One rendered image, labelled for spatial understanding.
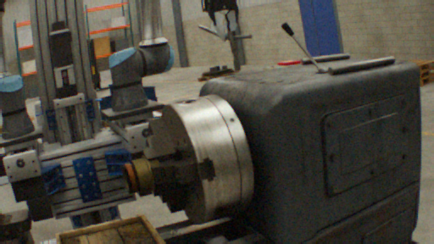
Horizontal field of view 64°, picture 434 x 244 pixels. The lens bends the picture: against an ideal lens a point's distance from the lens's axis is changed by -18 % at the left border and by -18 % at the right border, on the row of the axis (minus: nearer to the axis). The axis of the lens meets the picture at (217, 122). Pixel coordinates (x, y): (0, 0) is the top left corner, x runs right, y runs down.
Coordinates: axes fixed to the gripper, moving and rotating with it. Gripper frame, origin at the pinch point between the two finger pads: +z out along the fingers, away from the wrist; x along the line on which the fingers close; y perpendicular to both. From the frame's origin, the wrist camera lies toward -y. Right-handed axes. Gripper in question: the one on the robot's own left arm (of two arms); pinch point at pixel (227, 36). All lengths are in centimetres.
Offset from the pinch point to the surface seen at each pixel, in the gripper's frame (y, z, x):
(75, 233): 6, 48, 56
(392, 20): 659, 1, -880
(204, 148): -25.8, 22.7, 21.9
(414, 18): 574, -5, -893
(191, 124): -21.8, 17.7, 22.6
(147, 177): -15.6, 29.2, 33.3
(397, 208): -34, 57, -36
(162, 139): -8.3, 22.8, 26.0
